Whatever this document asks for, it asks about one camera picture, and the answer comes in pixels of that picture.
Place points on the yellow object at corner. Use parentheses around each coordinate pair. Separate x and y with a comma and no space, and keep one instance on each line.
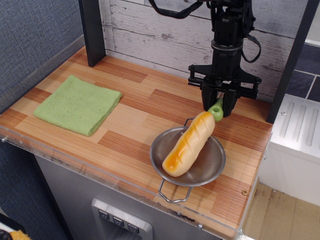
(19,235)

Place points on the toy bread loaf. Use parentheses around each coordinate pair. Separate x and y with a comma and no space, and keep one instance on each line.
(189,145)

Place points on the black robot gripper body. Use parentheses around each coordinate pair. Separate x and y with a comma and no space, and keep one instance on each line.
(225,73)

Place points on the black left frame post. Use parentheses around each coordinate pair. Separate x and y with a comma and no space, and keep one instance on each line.
(92,31)

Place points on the green folded cloth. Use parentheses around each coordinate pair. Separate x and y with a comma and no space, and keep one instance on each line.
(78,106)

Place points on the black frame post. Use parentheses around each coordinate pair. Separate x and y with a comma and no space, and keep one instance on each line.
(92,31)
(299,41)

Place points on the grey toy fridge cabinet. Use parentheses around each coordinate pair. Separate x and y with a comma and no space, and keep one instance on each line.
(74,193)

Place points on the black right frame post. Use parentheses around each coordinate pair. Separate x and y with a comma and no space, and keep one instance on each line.
(299,41)

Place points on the silver dispenser button panel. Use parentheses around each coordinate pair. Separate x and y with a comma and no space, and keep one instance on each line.
(116,224)

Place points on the green handled grey toy spatula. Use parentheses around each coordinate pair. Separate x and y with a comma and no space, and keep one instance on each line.
(217,111)

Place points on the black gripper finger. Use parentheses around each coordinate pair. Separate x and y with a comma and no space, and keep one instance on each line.
(229,101)
(209,95)

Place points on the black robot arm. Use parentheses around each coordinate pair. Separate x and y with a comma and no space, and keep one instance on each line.
(232,21)

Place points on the metal bowl with wire handles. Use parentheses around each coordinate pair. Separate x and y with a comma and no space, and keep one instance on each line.
(209,164)

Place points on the white toy sink unit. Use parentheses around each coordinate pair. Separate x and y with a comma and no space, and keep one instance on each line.
(291,162)

